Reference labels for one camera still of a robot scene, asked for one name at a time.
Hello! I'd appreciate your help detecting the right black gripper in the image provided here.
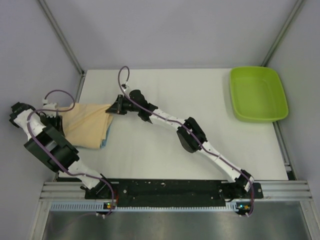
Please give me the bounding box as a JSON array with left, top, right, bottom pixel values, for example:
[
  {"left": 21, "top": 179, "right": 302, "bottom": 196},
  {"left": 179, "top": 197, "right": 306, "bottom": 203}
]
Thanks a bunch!
[{"left": 106, "top": 95, "right": 141, "bottom": 116}]

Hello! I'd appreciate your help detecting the beige t shirt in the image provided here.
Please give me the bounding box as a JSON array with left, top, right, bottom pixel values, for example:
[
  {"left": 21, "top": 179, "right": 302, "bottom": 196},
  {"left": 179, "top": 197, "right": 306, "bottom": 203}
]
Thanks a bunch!
[{"left": 59, "top": 103, "right": 113, "bottom": 150}]

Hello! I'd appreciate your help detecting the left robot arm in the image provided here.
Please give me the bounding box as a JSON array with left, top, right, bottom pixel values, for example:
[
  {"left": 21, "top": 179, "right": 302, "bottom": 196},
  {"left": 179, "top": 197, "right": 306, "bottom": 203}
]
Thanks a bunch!
[{"left": 9, "top": 102, "right": 115, "bottom": 200}]

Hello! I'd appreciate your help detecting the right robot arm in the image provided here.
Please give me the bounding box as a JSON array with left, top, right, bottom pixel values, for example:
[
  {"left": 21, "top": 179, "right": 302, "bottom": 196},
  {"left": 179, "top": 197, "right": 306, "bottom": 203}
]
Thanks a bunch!
[{"left": 106, "top": 90, "right": 254, "bottom": 198}]

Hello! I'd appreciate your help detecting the folded light blue striped shirt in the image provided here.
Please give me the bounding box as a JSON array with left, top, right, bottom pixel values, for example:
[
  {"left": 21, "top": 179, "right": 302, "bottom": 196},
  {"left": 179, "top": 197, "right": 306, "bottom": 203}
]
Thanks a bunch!
[{"left": 99, "top": 127, "right": 110, "bottom": 149}]

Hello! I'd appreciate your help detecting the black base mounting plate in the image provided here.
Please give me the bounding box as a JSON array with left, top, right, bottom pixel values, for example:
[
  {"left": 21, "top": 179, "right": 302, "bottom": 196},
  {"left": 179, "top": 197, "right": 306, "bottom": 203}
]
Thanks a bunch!
[{"left": 84, "top": 177, "right": 265, "bottom": 207}]

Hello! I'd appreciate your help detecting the green plastic bin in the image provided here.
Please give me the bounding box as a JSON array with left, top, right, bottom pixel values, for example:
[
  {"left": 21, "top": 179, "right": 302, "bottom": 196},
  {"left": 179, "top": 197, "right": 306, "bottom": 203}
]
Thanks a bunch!
[{"left": 229, "top": 66, "right": 289, "bottom": 123}]

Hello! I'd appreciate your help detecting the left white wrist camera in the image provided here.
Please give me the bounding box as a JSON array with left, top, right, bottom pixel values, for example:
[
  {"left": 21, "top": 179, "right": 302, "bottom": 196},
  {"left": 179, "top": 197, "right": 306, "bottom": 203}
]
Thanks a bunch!
[{"left": 41, "top": 98, "right": 58, "bottom": 118}]

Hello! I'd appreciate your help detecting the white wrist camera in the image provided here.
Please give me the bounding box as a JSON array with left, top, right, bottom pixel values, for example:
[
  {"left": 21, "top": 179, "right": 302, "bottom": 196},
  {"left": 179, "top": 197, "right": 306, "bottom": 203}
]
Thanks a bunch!
[
  {"left": 121, "top": 84, "right": 131, "bottom": 93},
  {"left": 41, "top": 98, "right": 58, "bottom": 118}
]

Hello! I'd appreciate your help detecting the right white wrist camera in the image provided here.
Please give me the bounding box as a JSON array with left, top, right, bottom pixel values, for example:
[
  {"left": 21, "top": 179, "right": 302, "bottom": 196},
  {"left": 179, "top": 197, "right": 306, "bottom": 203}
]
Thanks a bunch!
[{"left": 121, "top": 84, "right": 131, "bottom": 93}]

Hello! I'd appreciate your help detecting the aluminium frame rail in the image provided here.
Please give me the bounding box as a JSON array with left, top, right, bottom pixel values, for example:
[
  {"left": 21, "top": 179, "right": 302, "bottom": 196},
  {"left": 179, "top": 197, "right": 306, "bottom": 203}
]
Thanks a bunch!
[{"left": 39, "top": 180, "right": 313, "bottom": 202}]

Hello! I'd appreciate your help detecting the grey slotted cable duct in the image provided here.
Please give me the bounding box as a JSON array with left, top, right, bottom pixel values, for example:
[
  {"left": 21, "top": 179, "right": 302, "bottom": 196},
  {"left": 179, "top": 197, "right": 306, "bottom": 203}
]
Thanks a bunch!
[{"left": 50, "top": 201, "right": 251, "bottom": 214}]

